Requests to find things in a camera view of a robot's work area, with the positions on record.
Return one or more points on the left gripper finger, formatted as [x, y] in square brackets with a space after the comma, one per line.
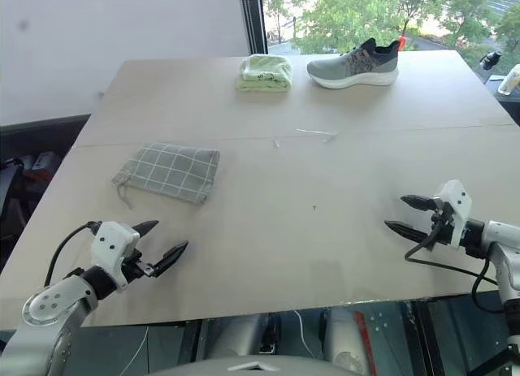
[171, 256]
[147, 227]

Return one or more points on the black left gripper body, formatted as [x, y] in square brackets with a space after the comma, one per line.
[134, 267]

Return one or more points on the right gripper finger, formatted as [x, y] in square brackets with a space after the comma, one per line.
[408, 231]
[418, 202]

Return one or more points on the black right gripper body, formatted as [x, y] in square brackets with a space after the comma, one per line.
[443, 227]

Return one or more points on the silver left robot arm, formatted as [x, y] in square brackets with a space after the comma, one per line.
[53, 307]

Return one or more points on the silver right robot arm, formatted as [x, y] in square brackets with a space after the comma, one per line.
[501, 246]

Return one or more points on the red strip under table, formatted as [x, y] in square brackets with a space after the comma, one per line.
[365, 339]

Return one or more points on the red and black box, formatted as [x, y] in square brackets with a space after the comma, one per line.
[40, 167]

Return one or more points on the silver robot right leg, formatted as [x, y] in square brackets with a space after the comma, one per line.
[345, 339]

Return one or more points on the dark side table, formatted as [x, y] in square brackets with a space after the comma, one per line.
[510, 106]

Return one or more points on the grey robot torso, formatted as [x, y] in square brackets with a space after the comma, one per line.
[252, 367]

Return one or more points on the black backpack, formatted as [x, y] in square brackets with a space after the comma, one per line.
[10, 205]

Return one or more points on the grey sneaker with white sole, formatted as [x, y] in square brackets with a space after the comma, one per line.
[349, 69]

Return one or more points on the small black device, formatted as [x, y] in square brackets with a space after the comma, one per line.
[490, 59]

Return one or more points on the orange object behind sneaker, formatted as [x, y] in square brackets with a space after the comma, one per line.
[402, 43]

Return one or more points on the folded light green towel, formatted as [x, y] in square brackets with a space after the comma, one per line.
[264, 75]

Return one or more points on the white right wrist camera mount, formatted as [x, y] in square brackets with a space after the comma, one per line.
[457, 205]

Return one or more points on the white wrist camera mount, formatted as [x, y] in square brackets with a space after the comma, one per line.
[457, 205]
[111, 242]

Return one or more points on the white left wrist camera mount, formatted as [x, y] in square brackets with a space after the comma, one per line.
[111, 242]

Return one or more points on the black window frame post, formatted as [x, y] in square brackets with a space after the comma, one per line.
[254, 18]

